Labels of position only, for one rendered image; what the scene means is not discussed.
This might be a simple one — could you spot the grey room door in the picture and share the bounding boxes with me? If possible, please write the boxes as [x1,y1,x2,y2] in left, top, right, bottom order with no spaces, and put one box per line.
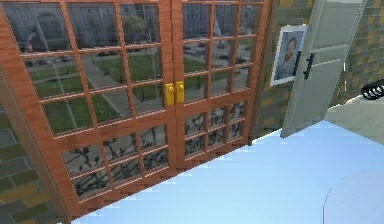
[280,0,369,139]

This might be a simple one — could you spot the yellow door handle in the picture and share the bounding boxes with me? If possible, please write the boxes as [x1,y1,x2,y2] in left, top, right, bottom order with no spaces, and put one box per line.
[174,80,185,104]
[164,82,176,107]

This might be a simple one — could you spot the black ribbed object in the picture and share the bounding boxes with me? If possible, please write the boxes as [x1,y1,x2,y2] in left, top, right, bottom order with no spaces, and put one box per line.
[361,79,384,101]

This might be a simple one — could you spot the black door handle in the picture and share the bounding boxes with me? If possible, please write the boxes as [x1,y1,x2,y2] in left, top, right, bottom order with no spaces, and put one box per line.
[302,52,316,81]

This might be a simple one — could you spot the white framed portrait picture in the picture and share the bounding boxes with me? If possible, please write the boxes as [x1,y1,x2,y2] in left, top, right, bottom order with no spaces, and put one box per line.
[269,24,309,87]

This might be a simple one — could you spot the brown wooden glazed door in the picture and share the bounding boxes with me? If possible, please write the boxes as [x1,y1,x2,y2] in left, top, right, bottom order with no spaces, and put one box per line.
[170,0,272,171]
[0,0,178,221]

